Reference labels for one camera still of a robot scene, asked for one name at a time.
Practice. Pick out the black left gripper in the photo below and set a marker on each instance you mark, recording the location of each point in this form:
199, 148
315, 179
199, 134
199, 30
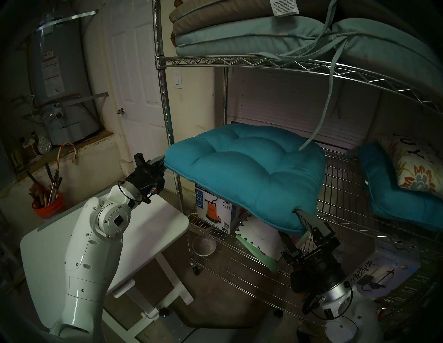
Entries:
147, 183

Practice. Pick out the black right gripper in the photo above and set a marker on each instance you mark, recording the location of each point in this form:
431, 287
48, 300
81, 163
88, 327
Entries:
315, 273

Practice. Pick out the teal tufted seat cushion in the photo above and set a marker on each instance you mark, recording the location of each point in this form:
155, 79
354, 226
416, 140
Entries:
391, 204
249, 169

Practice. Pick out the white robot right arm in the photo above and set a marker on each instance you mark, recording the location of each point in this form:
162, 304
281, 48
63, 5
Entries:
360, 321

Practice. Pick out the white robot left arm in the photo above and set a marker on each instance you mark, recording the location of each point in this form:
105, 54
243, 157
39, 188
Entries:
90, 259

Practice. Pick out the pale green tied chair cushion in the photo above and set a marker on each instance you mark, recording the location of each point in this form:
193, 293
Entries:
242, 34

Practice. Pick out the white folding table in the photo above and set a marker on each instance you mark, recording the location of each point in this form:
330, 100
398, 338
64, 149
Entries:
155, 221

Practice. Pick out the utility pump cardboard box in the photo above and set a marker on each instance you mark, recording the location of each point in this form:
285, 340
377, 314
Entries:
214, 211

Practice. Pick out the white panel door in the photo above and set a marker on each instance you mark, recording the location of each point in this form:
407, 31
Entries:
138, 86

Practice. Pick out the LED lamp box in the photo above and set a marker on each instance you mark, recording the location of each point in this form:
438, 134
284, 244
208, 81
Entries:
387, 273

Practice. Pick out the clear glass bowl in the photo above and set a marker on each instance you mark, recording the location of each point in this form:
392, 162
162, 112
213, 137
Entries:
204, 246

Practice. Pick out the striped candy cane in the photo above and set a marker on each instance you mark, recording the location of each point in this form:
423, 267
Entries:
58, 155

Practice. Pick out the orange plastic bucket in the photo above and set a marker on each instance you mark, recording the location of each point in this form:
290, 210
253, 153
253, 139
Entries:
52, 209

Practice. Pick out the crumpled aluminium foil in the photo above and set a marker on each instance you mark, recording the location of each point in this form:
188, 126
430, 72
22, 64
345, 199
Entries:
44, 145

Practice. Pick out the floral print throw pillow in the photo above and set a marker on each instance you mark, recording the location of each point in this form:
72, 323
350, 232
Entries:
418, 169

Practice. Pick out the white window blinds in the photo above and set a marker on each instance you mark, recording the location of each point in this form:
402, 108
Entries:
277, 96

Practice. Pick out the grey water heater tank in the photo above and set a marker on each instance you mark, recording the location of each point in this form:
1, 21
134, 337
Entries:
65, 62

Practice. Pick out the white care label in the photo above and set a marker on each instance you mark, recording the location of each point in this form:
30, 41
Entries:
283, 7

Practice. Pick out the white wall light switch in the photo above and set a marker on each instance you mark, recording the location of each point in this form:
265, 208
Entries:
178, 79

